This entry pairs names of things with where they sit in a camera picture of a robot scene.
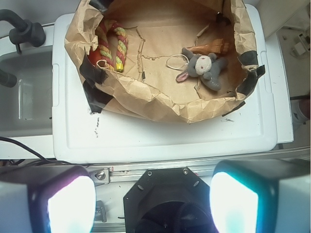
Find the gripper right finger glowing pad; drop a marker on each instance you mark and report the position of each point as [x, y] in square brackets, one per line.
[261, 196]

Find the gray plastic sink basin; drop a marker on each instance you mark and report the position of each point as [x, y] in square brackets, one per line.
[26, 108]

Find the orange waffle cone toy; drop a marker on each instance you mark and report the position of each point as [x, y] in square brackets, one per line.
[217, 46]

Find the brown paper bag tray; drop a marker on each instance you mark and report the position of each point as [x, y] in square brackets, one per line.
[157, 32]

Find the colorful braided rope toy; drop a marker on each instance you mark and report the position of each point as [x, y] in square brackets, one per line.
[107, 26]

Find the gray plush donkey toy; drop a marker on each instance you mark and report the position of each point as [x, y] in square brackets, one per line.
[206, 67]

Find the white plastic bin lid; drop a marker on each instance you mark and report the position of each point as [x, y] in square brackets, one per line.
[80, 136]

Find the black octagonal mount plate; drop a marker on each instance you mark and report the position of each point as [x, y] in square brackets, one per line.
[171, 200]

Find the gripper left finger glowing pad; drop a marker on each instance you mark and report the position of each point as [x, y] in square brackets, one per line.
[46, 199]

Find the aluminum frame rail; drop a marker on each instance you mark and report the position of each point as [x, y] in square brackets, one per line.
[131, 172]

